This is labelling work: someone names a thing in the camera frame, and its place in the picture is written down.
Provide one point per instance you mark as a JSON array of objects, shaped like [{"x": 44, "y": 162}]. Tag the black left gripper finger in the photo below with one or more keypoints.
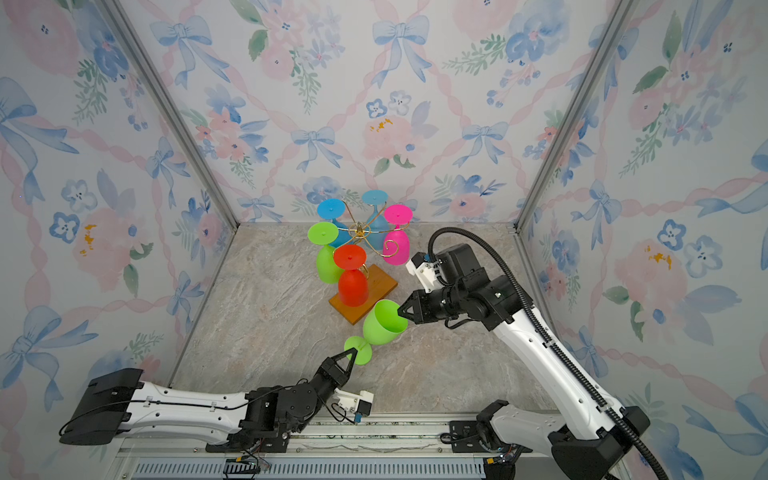
[
  {"x": 345, "y": 362},
  {"x": 328, "y": 369}
]

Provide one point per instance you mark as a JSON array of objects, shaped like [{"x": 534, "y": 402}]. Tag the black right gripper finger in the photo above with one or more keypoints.
[
  {"x": 413, "y": 316},
  {"x": 414, "y": 304}
]

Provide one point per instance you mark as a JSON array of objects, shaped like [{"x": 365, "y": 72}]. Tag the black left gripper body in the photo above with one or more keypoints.
[{"x": 323, "y": 389}]

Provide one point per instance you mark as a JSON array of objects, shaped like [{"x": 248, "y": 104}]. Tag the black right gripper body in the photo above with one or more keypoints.
[{"x": 444, "y": 304}]

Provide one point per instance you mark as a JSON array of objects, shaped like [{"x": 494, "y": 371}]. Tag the green wine glass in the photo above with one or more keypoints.
[
  {"x": 382, "y": 325},
  {"x": 323, "y": 234}
]

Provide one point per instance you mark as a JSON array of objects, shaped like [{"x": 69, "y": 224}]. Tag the pink wine glass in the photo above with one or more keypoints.
[{"x": 396, "y": 245}]

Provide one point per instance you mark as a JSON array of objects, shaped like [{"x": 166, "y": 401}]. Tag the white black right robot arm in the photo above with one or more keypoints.
[{"x": 592, "y": 431}]

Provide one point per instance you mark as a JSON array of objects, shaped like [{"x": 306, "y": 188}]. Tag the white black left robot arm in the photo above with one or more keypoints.
[{"x": 121, "y": 405}]

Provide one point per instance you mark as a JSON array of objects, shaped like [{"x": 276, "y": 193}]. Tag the red wine glass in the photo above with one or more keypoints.
[{"x": 352, "y": 285}]

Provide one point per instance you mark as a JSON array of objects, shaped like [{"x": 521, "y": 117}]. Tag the blue wine glass right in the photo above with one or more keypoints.
[{"x": 376, "y": 225}]

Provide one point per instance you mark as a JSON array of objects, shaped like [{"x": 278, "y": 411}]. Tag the blue wine glass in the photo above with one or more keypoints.
[
  {"x": 376, "y": 225},
  {"x": 332, "y": 210}
]

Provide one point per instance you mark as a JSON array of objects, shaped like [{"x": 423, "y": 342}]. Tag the blue wine glass left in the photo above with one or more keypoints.
[{"x": 332, "y": 210}]

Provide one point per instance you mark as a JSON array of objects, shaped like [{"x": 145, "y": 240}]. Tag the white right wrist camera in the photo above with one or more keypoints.
[{"x": 426, "y": 271}]

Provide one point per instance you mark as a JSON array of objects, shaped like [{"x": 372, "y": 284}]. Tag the gold wire rack wooden base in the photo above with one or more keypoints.
[{"x": 380, "y": 284}]

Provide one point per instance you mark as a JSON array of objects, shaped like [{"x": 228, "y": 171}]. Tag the aluminium rail base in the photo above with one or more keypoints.
[{"x": 382, "y": 446}]

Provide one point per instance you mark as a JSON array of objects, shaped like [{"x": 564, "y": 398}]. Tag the aluminium corner post right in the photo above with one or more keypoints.
[{"x": 614, "y": 28}]

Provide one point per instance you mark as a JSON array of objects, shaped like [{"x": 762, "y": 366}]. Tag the aluminium corner post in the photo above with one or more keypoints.
[
  {"x": 614, "y": 28},
  {"x": 116, "y": 17}
]

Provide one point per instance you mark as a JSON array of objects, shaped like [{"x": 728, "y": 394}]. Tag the aluminium corner post left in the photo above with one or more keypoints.
[{"x": 116, "y": 17}]

